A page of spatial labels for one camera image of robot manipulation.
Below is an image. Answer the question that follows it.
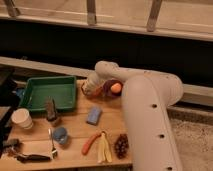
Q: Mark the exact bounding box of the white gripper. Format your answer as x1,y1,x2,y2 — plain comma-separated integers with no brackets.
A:
82,72,103,92

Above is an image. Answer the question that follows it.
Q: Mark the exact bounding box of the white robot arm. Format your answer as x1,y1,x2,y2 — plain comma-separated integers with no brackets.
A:
82,61,183,171

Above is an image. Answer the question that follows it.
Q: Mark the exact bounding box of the dark red bowl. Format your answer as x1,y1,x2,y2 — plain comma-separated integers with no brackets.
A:
103,80,123,97

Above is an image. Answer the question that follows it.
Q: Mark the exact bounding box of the orange ball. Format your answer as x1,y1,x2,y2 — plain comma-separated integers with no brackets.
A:
110,83,122,94

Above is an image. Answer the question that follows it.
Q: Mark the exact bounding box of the green plastic tray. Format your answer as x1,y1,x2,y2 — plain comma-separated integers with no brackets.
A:
19,76,77,112

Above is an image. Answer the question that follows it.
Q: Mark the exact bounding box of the blue sponge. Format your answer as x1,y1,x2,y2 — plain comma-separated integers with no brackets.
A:
86,106,102,125

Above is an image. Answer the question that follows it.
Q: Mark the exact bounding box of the brown brush block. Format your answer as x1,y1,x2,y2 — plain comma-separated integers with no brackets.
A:
45,98,60,126

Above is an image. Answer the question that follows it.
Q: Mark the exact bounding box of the wooden table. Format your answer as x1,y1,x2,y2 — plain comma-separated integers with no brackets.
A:
0,78,134,171

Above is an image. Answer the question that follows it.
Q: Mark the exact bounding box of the blue cup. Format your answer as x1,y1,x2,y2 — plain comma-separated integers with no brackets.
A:
53,127,68,145

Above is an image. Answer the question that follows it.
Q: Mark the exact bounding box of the orange carrot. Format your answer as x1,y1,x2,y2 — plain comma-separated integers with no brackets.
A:
81,133,101,155

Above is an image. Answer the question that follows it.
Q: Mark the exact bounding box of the dark grape bunch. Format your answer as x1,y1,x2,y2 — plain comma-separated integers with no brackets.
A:
114,134,129,159

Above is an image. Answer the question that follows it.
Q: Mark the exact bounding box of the yellow banana peel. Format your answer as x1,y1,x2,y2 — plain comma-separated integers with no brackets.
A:
98,132,112,163

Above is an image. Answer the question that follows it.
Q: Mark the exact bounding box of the white paper cup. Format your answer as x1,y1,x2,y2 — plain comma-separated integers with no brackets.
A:
11,108,33,129

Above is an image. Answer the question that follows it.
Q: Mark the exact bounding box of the black handled tool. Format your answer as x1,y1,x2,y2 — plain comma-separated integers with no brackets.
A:
16,154,51,163

